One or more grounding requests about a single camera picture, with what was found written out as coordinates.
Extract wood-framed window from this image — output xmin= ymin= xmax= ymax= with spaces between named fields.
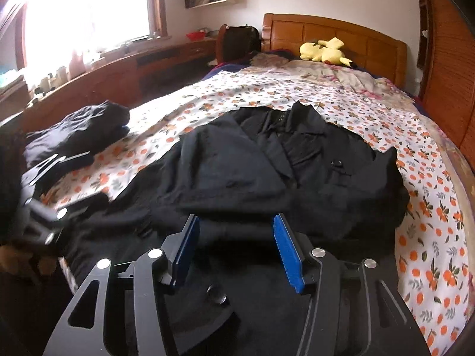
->
xmin=0 ymin=0 xmax=167 ymax=82

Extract floral quilt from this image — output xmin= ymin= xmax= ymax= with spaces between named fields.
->
xmin=252 ymin=52 xmax=416 ymax=108

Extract folded black clothes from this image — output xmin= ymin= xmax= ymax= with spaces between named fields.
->
xmin=24 ymin=100 xmax=130 ymax=169

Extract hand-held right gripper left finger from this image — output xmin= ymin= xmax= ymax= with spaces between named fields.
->
xmin=42 ymin=214 xmax=201 ymax=356

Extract person's left hand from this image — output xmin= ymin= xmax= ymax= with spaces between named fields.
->
xmin=0 ymin=243 xmax=58 ymax=280

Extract orange fruit print bedsheet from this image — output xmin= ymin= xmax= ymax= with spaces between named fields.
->
xmin=37 ymin=59 xmax=470 ymax=356

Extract yellow plush toy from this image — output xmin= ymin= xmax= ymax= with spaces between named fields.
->
xmin=299 ymin=38 xmax=353 ymax=68

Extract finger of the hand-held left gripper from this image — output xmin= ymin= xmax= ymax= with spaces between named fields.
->
xmin=20 ymin=150 xmax=95 ymax=191
xmin=56 ymin=192 xmax=111 ymax=225

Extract wooden louvred wardrobe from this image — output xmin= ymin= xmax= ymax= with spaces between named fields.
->
xmin=414 ymin=0 xmax=475 ymax=152

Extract black double-breasted coat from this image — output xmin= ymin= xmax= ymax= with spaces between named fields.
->
xmin=65 ymin=100 xmax=411 ymax=356

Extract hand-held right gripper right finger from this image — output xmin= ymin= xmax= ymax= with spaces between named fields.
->
xmin=273 ymin=213 xmax=431 ymax=356

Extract long wooden desk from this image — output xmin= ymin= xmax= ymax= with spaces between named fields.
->
xmin=0 ymin=37 xmax=219 ymax=134

